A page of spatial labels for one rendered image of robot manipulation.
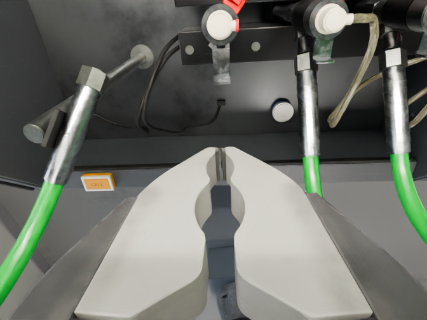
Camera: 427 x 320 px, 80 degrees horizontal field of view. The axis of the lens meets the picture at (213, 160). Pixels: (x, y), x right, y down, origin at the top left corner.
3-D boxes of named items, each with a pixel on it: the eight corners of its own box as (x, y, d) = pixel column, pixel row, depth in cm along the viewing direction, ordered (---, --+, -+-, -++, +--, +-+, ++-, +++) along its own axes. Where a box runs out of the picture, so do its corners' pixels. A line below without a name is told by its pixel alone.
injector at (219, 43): (212, 40, 39) (204, 74, 21) (210, 2, 36) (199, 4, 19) (230, 39, 39) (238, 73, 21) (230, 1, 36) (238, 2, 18)
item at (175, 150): (92, 147, 60) (54, 190, 46) (86, 130, 58) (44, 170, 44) (365, 138, 57) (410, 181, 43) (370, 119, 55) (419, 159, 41)
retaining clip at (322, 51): (328, 60, 21) (334, 63, 20) (307, 60, 21) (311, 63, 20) (336, 13, 19) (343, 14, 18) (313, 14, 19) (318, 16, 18)
